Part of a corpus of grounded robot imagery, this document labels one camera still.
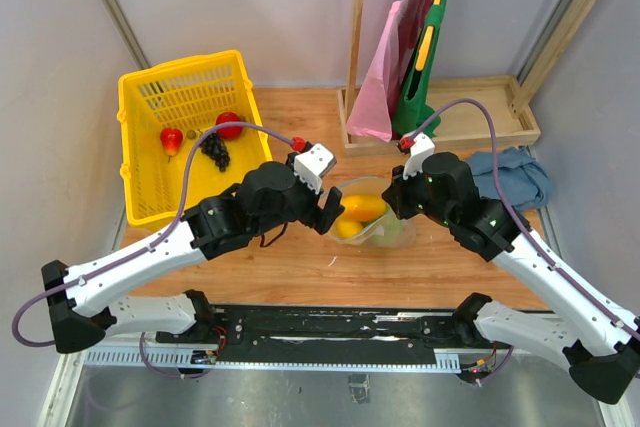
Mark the clear zip top bag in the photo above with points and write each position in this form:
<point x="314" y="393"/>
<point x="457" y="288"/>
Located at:
<point x="375" y="186"/>

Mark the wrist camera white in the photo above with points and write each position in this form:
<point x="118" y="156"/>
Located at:
<point x="311" y="166"/>
<point x="418" y="147"/>

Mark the green hanging bag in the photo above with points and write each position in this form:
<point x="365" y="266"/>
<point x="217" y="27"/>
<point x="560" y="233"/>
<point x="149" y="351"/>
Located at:
<point x="412" y="108"/>

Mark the yellow plastic basket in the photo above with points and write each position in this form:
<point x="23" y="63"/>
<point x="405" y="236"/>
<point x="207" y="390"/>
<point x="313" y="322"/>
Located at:
<point x="186" y="94"/>

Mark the black grape bunch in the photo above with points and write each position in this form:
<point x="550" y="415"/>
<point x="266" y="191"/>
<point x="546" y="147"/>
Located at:
<point x="214" y="147"/>

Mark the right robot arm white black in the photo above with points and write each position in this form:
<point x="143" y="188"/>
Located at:
<point x="593" y="339"/>

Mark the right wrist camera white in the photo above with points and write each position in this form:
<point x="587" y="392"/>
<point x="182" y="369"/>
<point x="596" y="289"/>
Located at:
<point x="418" y="147"/>

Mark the blue crumpled cloth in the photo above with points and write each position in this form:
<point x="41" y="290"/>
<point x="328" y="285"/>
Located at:
<point x="523" y="180"/>

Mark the orange yellow mango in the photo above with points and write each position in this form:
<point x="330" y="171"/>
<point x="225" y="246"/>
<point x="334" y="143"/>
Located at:
<point x="363" y="207"/>

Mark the green cabbage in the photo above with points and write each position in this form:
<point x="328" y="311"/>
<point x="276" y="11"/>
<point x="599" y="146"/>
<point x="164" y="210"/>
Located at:
<point x="387" y="231"/>

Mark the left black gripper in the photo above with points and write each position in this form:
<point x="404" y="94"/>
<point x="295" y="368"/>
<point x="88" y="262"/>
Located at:
<point x="318" y="217"/>

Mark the red apple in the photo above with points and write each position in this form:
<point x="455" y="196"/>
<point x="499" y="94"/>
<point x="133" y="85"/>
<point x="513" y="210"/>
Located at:
<point x="171" y="141"/>

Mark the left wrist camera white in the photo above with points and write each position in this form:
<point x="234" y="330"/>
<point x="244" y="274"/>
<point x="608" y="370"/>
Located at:
<point x="311" y="166"/>

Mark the pink hanging bag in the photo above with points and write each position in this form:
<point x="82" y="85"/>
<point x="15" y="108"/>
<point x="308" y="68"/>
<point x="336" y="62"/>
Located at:
<point x="374" y="105"/>

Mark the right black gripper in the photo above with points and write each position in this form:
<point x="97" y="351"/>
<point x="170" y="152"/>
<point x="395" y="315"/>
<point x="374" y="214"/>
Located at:
<point x="395" y="193"/>

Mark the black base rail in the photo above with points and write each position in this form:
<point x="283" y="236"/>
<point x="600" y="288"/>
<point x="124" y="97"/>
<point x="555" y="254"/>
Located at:
<point x="329" y="338"/>

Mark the dark red hanging bag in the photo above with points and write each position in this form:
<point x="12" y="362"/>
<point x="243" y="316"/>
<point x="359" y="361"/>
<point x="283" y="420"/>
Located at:
<point x="411" y="20"/>

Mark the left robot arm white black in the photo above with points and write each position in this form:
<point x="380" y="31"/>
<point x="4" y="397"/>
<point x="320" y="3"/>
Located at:
<point x="89" y="302"/>

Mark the red pomegranate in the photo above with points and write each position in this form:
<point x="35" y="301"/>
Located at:
<point x="229" y="126"/>

